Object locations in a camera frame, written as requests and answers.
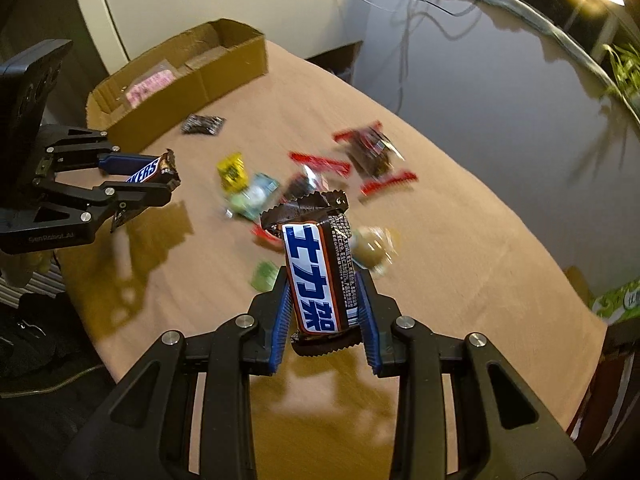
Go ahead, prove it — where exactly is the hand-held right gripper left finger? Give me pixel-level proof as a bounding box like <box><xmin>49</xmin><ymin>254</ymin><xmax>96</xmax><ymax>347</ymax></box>
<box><xmin>60</xmin><ymin>271</ymin><xmax>292</xmax><ymax>480</ymax></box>

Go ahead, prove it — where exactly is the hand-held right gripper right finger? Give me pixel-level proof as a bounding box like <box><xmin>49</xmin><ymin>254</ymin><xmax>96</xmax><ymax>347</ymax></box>
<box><xmin>356</xmin><ymin>269</ymin><xmax>588</xmax><ymax>480</ymax></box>

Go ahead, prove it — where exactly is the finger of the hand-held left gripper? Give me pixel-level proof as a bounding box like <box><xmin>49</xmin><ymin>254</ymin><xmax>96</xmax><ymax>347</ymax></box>
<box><xmin>34</xmin><ymin>126</ymin><xmax>162</xmax><ymax>180</ymax></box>
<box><xmin>30</xmin><ymin>179</ymin><xmax>182</xmax><ymax>234</ymax></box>

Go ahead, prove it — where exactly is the brown chocolate bar blue lettering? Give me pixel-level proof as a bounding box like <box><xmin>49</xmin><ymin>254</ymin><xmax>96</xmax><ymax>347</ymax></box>
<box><xmin>111</xmin><ymin>148</ymin><xmax>182</xmax><ymax>233</ymax></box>

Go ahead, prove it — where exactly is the brown chocolate bar white label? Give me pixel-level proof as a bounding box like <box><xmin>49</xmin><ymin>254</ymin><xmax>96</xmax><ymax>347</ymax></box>
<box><xmin>260</xmin><ymin>191</ymin><xmax>368</xmax><ymax>358</ymax></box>

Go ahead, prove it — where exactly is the round clear-wrapped beige snack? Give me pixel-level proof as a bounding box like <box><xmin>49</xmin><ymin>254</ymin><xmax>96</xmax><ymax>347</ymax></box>
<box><xmin>350</xmin><ymin>225</ymin><xmax>401</xmax><ymax>277</ymax></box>

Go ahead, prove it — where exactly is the yellow snack packet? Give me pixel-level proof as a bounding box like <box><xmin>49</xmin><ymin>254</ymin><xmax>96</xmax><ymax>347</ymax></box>
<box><xmin>216</xmin><ymin>152</ymin><xmax>249</xmax><ymax>193</ymax></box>

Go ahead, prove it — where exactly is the red clear snack packet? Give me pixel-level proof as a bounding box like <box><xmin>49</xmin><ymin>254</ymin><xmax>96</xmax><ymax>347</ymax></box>
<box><xmin>251</xmin><ymin>224</ymin><xmax>285</xmax><ymax>251</ymax></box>

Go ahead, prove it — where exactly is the teal clear snack packet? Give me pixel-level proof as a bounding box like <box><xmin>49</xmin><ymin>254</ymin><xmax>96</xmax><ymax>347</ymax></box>
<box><xmin>225</xmin><ymin>174</ymin><xmax>278</xmax><ymax>220</ymax></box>

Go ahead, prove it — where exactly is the cardboard box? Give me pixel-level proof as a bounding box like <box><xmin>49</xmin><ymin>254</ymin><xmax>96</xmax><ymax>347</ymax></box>
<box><xmin>86</xmin><ymin>18</ymin><xmax>269</xmax><ymax>147</ymax></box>

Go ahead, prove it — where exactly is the red-ended clear dark snack packet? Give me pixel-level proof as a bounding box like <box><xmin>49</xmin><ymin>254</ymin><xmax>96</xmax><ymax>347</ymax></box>
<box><xmin>282</xmin><ymin>151</ymin><xmax>351</xmax><ymax>206</ymax></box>
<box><xmin>332</xmin><ymin>121</ymin><xmax>418</xmax><ymax>198</ymax></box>

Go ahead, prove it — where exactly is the small green candy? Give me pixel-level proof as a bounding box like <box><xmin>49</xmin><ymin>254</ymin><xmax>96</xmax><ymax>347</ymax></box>
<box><xmin>250</xmin><ymin>260</ymin><xmax>281</xmax><ymax>293</ymax></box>

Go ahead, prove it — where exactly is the pink snack packet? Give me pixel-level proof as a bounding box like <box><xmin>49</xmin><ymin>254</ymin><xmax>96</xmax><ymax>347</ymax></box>
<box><xmin>125</xmin><ymin>71</ymin><xmax>176</xmax><ymax>108</ymax></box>

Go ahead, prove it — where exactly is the small black snack packet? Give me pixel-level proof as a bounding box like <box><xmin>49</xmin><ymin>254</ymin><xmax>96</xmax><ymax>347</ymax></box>
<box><xmin>181</xmin><ymin>114</ymin><xmax>226</xmax><ymax>136</ymax></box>

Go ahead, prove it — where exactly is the brown table cloth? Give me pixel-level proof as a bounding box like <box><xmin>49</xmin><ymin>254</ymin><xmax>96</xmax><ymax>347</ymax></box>
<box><xmin>55</xmin><ymin>40</ymin><xmax>608</xmax><ymax>480</ymax></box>

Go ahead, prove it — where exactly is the white ribbed object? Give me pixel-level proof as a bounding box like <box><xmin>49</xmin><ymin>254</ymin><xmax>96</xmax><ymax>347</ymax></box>
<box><xmin>0</xmin><ymin>260</ymin><xmax>67</xmax><ymax>307</ymax></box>

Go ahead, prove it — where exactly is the green carton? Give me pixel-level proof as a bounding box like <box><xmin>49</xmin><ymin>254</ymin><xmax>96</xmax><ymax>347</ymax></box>
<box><xmin>587</xmin><ymin>280</ymin><xmax>640</xmax><ymax>326</ymax></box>

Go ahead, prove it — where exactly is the green potted plant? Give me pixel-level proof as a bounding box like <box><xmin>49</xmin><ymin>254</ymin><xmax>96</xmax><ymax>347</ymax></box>
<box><xmin>597</xmin><ymin>42</ymin><xmax>640</xmax><ymax>106</ymax></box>

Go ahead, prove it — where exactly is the dark hanging cable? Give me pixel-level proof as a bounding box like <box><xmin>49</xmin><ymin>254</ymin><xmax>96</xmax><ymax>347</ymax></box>
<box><xmin>395</xmin><ymin>0</ymin><xmax>496</xmax><ymax>111</ymax></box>

